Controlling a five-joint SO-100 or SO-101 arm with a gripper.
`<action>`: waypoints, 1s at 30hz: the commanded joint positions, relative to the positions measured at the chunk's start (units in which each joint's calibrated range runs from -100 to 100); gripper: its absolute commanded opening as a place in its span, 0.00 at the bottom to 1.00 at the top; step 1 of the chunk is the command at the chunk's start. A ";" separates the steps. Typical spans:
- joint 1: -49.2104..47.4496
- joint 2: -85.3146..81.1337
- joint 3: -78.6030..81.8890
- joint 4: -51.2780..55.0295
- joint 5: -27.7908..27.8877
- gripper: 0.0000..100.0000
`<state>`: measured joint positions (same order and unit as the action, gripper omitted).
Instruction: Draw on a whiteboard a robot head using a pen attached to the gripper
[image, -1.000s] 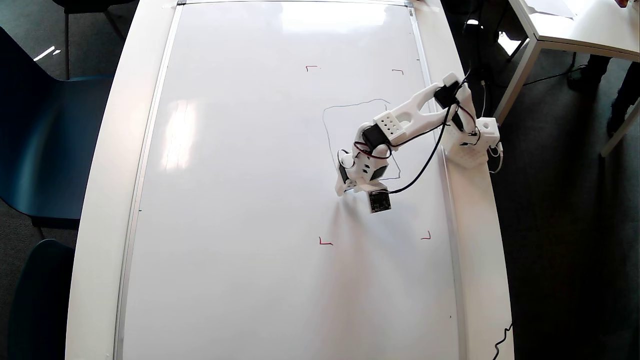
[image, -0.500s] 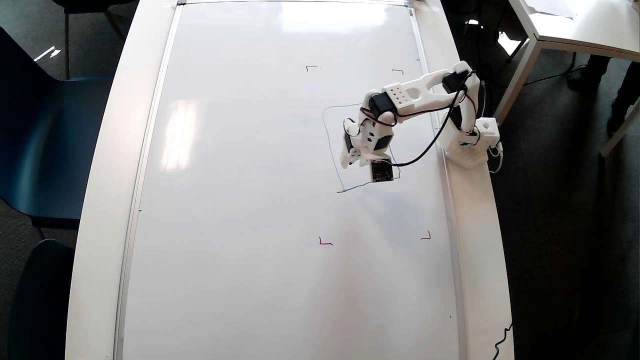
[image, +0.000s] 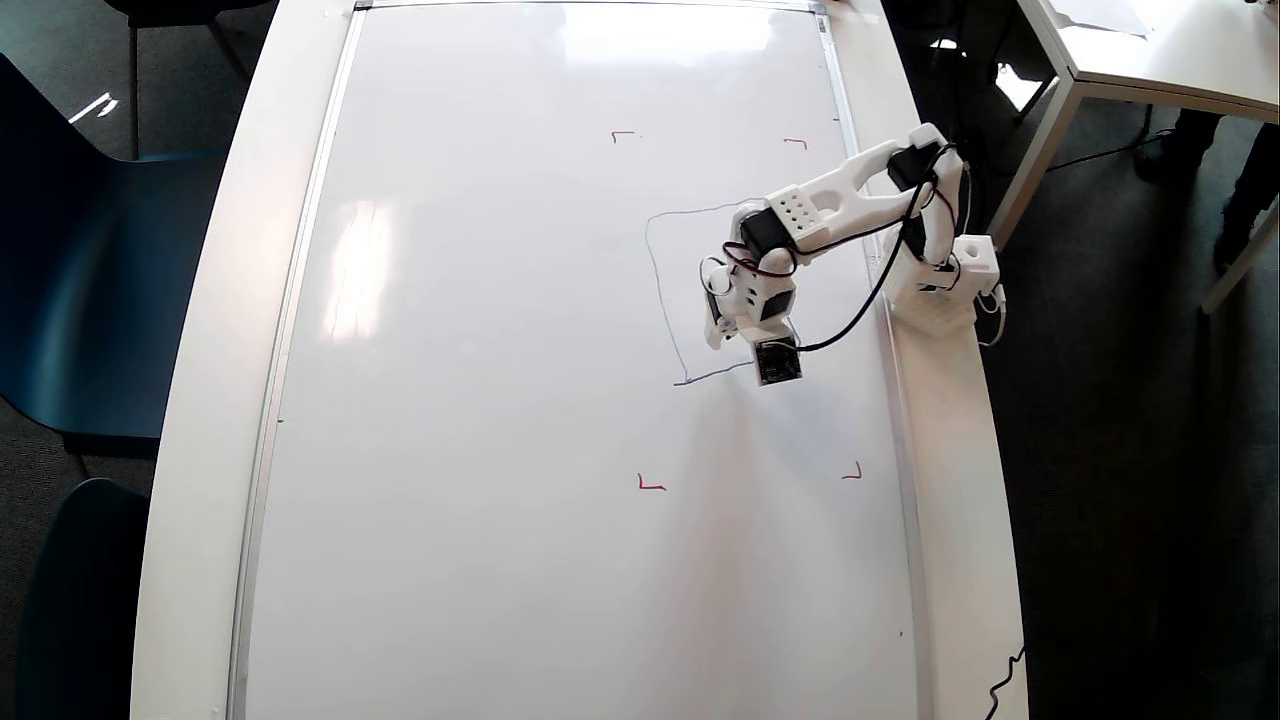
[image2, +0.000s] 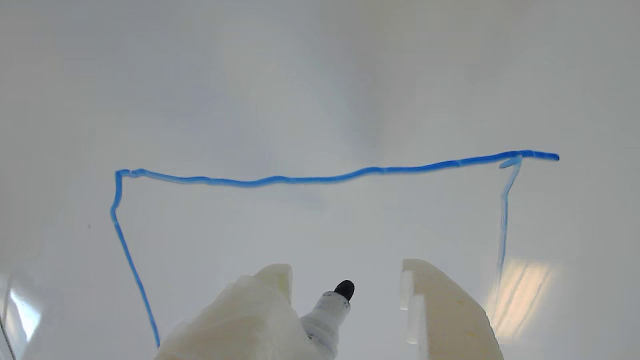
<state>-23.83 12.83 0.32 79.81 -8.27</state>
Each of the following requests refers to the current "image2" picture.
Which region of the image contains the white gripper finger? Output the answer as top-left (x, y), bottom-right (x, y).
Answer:
top-left (398, 258), bottom-right (506, 360)
top-left (154, 263), bottom-right (327, 360)

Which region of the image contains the whiteboard marker pen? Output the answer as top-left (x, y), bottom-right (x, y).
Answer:
top-left (300, 280), bottom-right (356, 360)

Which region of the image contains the large white whiteboard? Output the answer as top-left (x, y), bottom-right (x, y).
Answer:
top-left (0, 0), bottom-right (640, 360)

